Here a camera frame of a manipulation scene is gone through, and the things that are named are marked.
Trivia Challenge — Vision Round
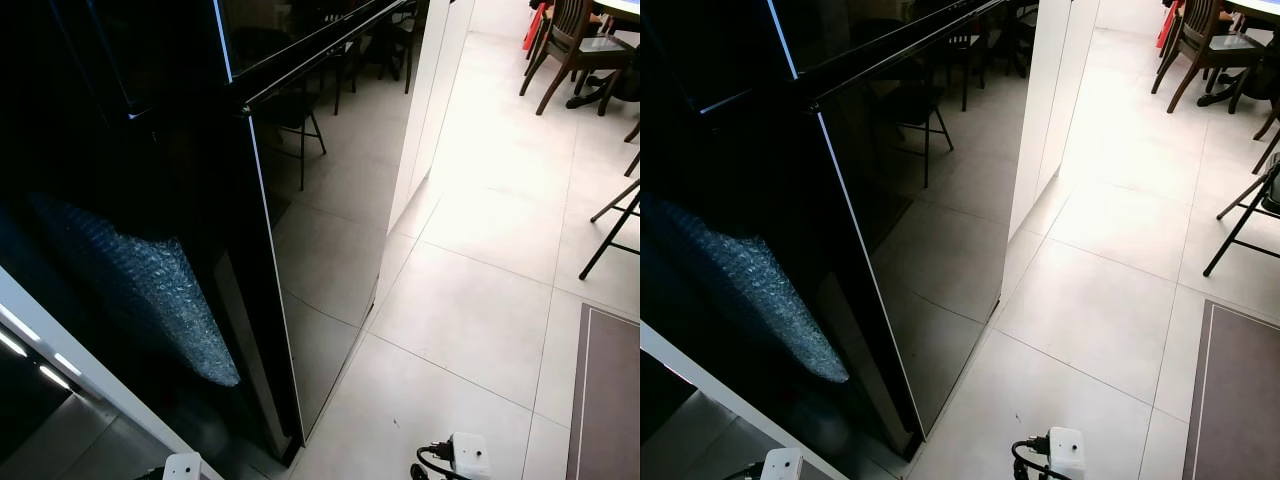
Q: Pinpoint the black two door fridge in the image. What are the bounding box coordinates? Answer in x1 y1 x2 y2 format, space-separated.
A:
640 0 1037 463
0 0 433 466

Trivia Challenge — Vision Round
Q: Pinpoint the black folding chair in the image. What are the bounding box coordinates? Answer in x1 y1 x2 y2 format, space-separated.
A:
579 178 641 282
1202 150 1280 279

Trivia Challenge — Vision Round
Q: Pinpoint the clear bubble wrap sheet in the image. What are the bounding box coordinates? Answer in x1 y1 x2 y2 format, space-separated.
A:
640 194 852 385
28 194 242 390

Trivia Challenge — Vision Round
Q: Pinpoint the grey bordered floor mat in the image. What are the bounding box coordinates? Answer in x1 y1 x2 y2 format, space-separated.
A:
564 302 641 480
1181 299 1280 480

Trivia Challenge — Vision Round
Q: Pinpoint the dark wooden dining chair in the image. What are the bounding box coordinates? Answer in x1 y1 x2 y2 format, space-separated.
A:
1149 0 1255 115
518 0 625 117

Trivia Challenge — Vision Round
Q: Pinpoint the white cabinet panel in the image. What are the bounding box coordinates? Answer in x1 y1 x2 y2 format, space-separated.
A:
1004 0 1102 243
385 0 477 233

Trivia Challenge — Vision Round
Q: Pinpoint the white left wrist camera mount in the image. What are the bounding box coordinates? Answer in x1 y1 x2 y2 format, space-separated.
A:
761 447 807 480
162 452 207 480

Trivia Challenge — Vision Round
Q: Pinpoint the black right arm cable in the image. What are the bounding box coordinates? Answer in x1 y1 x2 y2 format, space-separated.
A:
1011 434 1053 480
414 444 457 480

